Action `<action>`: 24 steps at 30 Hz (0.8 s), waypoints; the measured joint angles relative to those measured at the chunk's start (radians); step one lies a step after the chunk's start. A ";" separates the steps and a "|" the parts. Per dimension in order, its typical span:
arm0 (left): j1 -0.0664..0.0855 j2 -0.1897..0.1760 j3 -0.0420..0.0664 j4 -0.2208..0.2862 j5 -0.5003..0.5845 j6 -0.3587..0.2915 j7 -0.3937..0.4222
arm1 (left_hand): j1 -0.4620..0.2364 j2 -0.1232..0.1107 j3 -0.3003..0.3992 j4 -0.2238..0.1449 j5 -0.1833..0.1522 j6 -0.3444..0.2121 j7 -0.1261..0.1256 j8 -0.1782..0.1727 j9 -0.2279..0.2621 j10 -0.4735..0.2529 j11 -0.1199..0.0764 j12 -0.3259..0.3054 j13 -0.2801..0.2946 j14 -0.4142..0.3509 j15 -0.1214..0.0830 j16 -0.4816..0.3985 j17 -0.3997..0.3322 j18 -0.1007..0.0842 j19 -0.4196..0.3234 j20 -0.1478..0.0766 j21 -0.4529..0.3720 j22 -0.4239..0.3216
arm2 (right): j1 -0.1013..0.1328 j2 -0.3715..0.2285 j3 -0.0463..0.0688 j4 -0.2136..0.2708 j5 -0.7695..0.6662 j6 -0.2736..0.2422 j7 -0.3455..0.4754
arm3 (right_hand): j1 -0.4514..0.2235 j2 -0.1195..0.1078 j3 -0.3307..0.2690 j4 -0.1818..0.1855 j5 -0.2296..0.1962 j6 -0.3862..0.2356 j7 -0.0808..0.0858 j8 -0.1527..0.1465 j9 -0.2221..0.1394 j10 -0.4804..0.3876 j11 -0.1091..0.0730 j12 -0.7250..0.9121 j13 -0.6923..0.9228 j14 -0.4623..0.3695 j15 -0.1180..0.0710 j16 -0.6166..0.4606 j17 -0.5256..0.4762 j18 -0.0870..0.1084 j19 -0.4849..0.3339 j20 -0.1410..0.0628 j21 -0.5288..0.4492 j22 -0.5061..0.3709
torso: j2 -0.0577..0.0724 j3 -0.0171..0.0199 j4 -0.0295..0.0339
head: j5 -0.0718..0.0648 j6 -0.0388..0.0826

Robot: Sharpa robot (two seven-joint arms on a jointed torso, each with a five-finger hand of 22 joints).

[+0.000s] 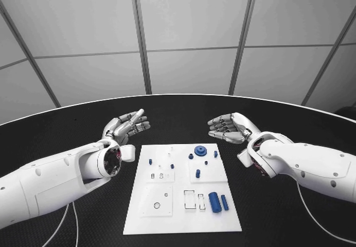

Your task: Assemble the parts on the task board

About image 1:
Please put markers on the white task board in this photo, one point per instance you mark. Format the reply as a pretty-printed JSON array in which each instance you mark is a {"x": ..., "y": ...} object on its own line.
[{"x": 178, "y": 221}]

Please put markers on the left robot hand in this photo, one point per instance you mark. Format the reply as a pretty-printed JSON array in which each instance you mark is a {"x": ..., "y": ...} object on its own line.
[{"x": 123, "y": 129}]

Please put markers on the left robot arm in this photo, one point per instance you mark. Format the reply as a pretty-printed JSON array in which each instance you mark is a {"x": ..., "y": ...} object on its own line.
[{"x": 56, "y": 183}]

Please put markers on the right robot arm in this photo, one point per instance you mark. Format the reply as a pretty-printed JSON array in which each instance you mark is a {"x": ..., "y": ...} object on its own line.
[{"x": 306, "y": 164}]

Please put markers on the blue gear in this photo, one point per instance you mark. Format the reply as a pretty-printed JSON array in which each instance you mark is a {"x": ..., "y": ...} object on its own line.
[{"x": 201, "y": 150}]

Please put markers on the thin long blue cylinder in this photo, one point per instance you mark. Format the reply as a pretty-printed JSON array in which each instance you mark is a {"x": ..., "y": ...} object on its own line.
[{"x": 226, "y": 202}]

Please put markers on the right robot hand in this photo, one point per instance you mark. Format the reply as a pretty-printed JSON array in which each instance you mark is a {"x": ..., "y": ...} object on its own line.
[{"x": 237, "y": 123}]

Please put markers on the thick blue cylinder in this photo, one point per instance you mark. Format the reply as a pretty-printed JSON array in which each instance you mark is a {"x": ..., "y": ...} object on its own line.
[{"x": 216, "y": 202}]

